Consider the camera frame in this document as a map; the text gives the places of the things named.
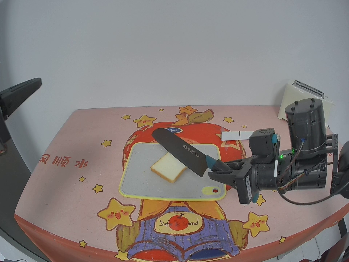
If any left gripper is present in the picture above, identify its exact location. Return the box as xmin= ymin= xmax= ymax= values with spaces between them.
xmin=0 ymin=78 xmax=42 ymax=147

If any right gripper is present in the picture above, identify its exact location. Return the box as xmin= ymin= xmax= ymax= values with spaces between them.
xmin=208 ymin=151 xmax=295 ymax=204

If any knife with blue-green handle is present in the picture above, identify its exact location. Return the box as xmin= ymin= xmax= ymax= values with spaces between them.
xmin=151 ymin=128 xmax=260 ymax=204

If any slice of bread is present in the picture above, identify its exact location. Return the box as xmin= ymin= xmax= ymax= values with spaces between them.
xmin=150 ymin=152 xmax=188 ymax=184

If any cream toaster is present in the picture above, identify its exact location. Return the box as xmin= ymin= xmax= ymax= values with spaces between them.
xmin=277 ymin=80 xmax=335 ymax=122

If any white knife rest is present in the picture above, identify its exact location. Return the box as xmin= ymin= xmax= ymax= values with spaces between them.
xmin=221 ymin=130 xmax=254 ymax=141

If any cutting board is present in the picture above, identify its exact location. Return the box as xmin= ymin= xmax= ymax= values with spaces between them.
xmin=118 ymin=142 xmax=227 ymax=201

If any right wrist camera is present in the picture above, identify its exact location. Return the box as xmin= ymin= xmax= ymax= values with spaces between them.
xmin=248 ymin=128 xmax=280 ymax=164

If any black cable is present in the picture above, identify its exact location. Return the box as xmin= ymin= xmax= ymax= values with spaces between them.
xmin=276 ymin=174 xmax=339 ymax=206

